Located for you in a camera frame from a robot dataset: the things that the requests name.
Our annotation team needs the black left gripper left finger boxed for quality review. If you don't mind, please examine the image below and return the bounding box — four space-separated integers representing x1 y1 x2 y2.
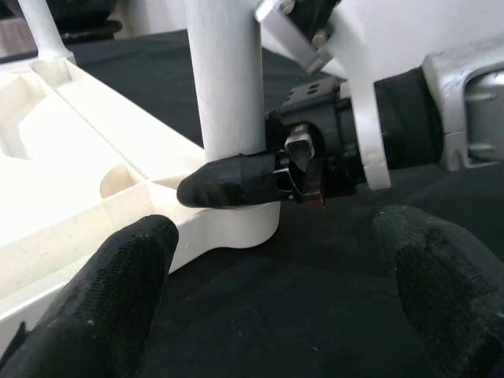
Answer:
0 215 179 378

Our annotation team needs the white plastic children table top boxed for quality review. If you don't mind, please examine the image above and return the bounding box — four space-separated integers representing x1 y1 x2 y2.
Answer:
0 54 281 339

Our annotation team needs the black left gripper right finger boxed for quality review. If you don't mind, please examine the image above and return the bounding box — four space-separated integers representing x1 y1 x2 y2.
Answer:
372 204 504 378

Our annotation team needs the black tablecloth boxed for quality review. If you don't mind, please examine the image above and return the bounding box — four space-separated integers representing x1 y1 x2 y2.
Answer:
65 29 504 378

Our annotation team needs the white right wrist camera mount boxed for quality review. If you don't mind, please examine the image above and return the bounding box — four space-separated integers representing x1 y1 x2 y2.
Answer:
254 0 395 191

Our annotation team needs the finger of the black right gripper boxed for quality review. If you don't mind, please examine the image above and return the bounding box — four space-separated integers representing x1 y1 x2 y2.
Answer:
176 151 284 209

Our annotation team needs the black round object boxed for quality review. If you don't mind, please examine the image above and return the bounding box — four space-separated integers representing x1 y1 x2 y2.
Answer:
49 0 124 43

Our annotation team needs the white plastic table leg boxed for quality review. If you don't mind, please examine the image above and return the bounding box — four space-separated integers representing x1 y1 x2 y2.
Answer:
16 0 78 64
183 0 265 158

